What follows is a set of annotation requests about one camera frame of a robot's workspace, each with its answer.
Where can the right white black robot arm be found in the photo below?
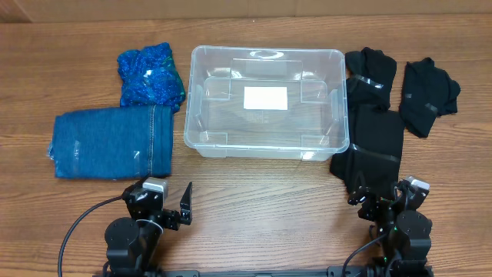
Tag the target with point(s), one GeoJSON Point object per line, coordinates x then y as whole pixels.
{"type": "Point", "coordinates": [402, 232]}

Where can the blue denim jeans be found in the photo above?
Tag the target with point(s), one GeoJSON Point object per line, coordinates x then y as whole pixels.
{"type": "Point", "coordinates": [113, 143]}

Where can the white label in bin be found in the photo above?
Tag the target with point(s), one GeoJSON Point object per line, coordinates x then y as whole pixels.
{"type": "Point", "coordinates": [265, 98]}

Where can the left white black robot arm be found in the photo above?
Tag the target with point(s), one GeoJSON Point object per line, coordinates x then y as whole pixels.
{"type": "Point", "coordinates": [132, 241]}

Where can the small black garment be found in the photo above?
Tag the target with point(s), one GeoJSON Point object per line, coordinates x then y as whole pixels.
{"type": "Point", "coordinates": [428, 92]}

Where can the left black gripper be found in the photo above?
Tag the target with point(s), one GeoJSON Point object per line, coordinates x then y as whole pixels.
{"type": "Point", "coordinates": [174, 219]}

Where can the clear plastic storage bin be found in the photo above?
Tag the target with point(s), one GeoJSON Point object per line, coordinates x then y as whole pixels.
{"type": "Point", "coordinates": [313, 128]}

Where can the large black garment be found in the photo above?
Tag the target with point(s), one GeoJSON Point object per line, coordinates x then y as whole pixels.
{"type": "Point", "coordinates": [376, 133]}

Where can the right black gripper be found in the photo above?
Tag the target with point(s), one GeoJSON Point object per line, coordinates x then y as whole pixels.
{"type": "Point", "coordinates": [375, 203]}

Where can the blue sparkly garment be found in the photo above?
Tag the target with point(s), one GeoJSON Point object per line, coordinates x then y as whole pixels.
{"type": "Point", "coordinates": [149, 77]}

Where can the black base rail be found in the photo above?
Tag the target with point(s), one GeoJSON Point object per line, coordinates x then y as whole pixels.
{"type": "Point", "coordinates": [331, 271]}

